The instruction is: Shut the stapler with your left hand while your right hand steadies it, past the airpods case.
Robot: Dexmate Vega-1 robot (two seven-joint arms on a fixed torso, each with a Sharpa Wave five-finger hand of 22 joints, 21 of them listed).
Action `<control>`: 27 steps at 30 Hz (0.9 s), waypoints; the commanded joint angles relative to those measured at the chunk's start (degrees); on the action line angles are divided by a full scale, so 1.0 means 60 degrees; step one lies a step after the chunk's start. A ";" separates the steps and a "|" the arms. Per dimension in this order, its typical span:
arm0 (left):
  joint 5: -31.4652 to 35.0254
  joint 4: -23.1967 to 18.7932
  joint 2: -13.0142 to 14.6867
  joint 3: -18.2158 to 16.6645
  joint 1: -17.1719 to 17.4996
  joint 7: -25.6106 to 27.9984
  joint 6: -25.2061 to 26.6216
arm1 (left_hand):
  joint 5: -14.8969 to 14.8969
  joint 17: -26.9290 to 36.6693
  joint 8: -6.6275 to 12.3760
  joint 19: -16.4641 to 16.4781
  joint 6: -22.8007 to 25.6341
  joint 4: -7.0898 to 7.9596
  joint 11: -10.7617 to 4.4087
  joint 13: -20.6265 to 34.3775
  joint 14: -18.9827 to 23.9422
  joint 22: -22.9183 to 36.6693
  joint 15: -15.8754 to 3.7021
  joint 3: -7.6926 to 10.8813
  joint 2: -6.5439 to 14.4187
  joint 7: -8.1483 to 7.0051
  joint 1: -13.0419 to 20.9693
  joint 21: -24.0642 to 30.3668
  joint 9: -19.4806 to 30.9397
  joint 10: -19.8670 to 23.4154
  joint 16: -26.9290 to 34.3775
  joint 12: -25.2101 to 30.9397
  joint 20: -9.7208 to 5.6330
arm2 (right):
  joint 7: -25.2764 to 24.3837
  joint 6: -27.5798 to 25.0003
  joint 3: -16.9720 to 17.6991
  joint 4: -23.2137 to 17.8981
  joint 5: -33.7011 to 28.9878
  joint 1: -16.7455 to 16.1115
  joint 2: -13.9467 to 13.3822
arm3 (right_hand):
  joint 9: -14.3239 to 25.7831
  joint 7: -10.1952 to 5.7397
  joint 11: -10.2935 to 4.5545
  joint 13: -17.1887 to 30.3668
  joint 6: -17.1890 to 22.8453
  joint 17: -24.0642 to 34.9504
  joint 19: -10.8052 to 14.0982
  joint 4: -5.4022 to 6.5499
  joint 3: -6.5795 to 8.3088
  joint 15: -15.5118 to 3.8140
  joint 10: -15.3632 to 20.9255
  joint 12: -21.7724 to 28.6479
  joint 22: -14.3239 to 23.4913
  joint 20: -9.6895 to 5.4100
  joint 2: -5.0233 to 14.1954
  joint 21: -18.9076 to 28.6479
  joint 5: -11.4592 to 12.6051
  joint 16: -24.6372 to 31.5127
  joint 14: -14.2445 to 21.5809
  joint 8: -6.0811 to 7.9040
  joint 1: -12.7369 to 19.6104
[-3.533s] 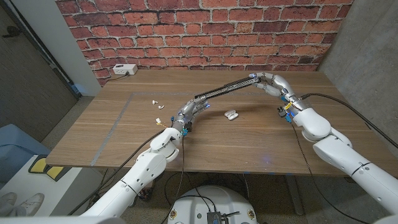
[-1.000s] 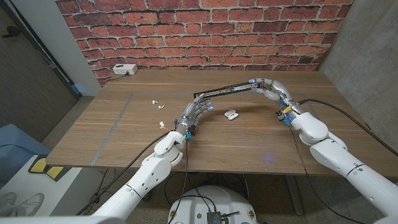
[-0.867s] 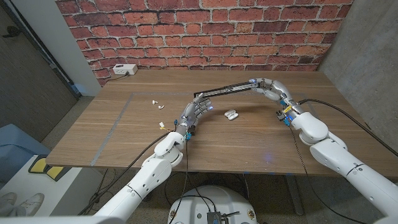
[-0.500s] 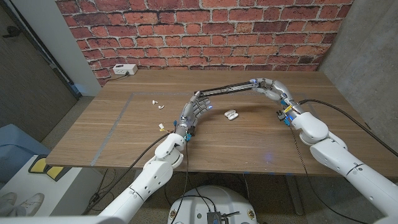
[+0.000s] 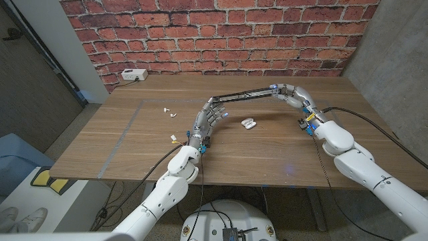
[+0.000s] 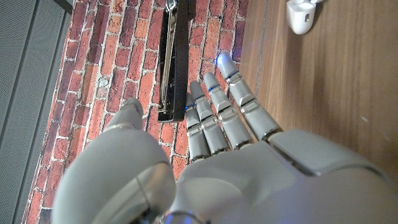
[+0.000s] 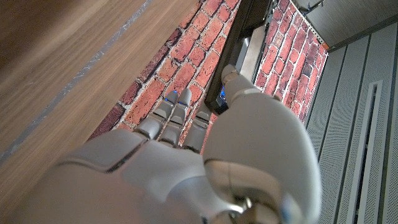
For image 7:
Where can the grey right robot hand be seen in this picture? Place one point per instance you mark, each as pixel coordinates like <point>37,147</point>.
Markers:
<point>186,186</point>

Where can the red brick printed backdrop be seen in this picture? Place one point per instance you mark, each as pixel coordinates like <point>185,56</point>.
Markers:
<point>202,62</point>

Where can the long ceiling vent slot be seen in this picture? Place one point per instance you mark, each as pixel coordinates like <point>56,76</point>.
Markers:
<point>363,155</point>

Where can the metal ceiling pipe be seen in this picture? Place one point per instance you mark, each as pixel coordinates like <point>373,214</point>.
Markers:
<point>314,6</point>

